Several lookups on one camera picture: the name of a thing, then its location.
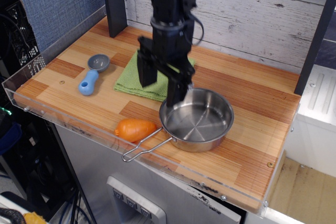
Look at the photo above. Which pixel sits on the stainless steel pan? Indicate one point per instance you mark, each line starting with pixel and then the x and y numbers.
pixel 199 123

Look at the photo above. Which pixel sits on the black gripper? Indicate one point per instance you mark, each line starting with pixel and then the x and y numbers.
pixel 167 52

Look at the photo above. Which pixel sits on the blue grey ice cream scoop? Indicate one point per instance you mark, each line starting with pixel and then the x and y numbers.
pixel 97 64

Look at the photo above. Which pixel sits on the green folded towel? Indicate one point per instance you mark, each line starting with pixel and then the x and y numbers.
pixel 128 82

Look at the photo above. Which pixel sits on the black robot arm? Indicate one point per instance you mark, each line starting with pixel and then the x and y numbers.
pixel 172 13

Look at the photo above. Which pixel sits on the dark right vertical post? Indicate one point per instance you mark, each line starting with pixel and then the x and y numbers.
pixel 319 34

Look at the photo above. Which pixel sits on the yellow object bottom left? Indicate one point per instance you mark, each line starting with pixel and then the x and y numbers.
pixel 33 218

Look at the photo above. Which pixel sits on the grey panel with buttons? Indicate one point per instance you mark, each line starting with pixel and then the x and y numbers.
pixel 132 207

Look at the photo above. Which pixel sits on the black plastic crate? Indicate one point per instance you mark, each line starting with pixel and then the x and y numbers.
pixel 21 37

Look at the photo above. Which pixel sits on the orange toy carrot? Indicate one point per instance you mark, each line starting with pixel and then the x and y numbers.
pixel 134 130

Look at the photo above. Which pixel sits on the clear acrylic table guard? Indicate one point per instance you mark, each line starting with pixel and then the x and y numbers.
pixel 240 170

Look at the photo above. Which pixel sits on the white ribbed block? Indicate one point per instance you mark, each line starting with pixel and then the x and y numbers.
pixel 318 99

